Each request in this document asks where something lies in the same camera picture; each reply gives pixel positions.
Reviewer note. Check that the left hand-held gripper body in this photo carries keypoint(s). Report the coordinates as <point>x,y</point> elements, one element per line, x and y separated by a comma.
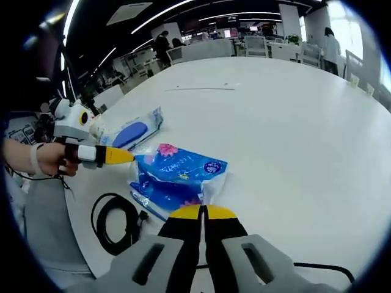
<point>68,125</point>

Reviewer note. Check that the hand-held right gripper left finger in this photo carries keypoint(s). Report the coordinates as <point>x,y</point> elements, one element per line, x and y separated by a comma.
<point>180,244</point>

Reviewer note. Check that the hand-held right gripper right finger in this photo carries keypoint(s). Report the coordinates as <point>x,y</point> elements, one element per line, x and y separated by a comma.
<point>223,241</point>

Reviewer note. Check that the clear packaged blue pad item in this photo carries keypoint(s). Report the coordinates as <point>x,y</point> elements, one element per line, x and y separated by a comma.
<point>131,131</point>

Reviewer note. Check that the blue tissue packet item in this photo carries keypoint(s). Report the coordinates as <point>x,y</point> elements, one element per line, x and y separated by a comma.
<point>171,171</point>

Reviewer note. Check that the person's left hand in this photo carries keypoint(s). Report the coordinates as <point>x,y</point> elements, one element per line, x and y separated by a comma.
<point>53,157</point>

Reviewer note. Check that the white wristband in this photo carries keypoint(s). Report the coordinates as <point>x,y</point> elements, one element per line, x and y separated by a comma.
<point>36,158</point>

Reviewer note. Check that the person's grey trousers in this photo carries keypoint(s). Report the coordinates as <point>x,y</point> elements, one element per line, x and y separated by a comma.
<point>46,229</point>

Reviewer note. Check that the white office chair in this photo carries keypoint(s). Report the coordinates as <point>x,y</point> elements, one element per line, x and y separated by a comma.
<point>256,45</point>
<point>354,64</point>
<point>174,56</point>
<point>311,56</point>

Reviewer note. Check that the white table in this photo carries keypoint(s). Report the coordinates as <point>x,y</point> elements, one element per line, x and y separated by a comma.
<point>275,137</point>

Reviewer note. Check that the ceiling air vent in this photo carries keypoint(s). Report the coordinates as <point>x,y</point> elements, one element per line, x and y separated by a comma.
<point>129,13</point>

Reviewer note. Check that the green potted plant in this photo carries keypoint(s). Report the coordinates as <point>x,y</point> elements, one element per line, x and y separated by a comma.
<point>294,39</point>

